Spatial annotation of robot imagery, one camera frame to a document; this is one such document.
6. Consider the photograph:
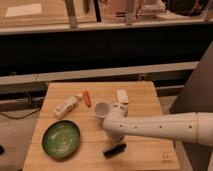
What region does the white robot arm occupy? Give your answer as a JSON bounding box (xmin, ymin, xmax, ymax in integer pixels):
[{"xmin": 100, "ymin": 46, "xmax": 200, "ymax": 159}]
[{"xmin": 103, "ymin": 104, "xmax": 213, "ymax": 147}]

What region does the green ceramic plate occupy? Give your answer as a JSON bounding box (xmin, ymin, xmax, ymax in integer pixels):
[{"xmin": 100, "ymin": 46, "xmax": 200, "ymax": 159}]
[{"xmin": 42, "ymin": 120, "xmax": 81, "ymax": 159}]

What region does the black cable on floor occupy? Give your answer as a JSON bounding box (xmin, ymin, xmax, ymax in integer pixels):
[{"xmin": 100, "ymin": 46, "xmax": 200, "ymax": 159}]
[{"xmin": 0, "ymin": 108, "xmax": 41, "ymax": 121}]

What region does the white paper cup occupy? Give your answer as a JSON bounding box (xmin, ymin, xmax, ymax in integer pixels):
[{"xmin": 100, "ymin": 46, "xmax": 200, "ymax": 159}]
[{"xmin": 94, "ymin": 102, "xmax": 110, "ymax": 119}]

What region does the white tube bottle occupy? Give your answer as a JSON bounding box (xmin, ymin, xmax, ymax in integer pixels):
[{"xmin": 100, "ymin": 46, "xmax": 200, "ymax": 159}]
[{"xmin": 54, "ymin": 94, "xmax": 82, "ymax": 118}]

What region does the dark grey eraser block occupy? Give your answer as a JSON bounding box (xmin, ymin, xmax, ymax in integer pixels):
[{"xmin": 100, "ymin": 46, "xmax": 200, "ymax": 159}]
[{"xmin": 103, "ymin": 143, "xmax": 127, "ymax": 158}]

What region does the orange carrot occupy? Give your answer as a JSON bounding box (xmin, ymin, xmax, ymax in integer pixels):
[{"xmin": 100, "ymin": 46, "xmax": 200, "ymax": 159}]
[{"xmin": 83, "ymin": 91, "xmax": 91, "ymax": 107}]

